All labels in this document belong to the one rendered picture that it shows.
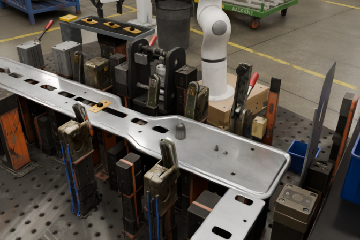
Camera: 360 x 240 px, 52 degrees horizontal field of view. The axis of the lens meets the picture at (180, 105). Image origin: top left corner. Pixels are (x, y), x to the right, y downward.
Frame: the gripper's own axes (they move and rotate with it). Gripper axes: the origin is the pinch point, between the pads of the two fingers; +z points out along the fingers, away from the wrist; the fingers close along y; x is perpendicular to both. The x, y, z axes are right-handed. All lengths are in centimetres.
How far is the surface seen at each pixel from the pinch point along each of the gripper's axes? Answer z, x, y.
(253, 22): 111, -170, -321
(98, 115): 21, 38, 31
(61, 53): 12.0, -0.2, 24.0
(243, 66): 0, 72, -1
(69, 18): 5.2, -21.2, 8.9
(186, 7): 68, -171, -197
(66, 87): 21.2, 10.6, 29.0
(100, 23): 5.2, -5.0, 2.2
